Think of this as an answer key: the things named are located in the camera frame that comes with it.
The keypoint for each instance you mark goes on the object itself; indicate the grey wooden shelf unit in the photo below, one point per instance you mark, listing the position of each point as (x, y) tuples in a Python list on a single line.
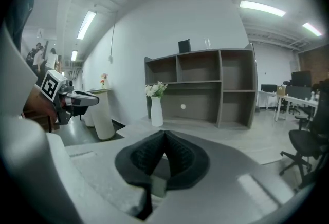
[(195, 99)]

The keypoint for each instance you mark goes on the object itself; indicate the small black box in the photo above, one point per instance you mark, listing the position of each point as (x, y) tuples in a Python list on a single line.
[(184, 46)]

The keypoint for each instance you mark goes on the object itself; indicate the black office chair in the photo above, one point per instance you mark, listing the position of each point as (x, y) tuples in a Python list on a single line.
[(306, 140)]

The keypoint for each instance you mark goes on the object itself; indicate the vase with pink flowers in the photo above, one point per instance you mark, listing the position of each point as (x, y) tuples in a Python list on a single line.
[(103, 81)]

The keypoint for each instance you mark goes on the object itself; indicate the small ceiling light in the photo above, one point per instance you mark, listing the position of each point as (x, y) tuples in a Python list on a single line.
[(74, 55), (311, 29)]

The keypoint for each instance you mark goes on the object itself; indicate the white office desk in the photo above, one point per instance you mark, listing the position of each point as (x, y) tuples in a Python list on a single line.
[(290, 101)]

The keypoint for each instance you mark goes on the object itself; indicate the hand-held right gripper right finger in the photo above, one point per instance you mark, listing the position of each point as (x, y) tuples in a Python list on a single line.
[(187, 164)]

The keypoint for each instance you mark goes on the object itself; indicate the brown cardboard box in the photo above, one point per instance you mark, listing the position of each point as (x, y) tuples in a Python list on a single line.
[(281, 90)]

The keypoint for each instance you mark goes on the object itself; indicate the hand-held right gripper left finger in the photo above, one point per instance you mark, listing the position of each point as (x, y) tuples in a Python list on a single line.
[(138, 161)]

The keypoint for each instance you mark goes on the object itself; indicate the clear drinking glass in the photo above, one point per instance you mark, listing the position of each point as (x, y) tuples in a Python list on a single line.
[(207, 43)]

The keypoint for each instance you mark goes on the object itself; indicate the white curved table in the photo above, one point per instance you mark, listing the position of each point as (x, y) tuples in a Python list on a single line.
[(104, 115)]

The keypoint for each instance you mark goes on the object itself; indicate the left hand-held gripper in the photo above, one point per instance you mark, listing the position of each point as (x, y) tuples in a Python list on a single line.
[(52, 84)]

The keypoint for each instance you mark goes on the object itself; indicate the dark wooden cabinet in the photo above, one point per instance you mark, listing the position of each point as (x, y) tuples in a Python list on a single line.
[(38, 110)]

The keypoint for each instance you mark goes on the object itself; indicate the white ceramic vase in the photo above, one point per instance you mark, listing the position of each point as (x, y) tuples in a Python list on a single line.
[(156, 112)]

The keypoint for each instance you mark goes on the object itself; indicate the long ceiling light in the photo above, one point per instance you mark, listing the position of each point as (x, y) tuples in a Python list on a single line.
[(86, 25), (262, 8)]

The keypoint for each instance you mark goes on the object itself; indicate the white flower bouquet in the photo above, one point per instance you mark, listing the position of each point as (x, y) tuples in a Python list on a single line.
[(155, 89)]

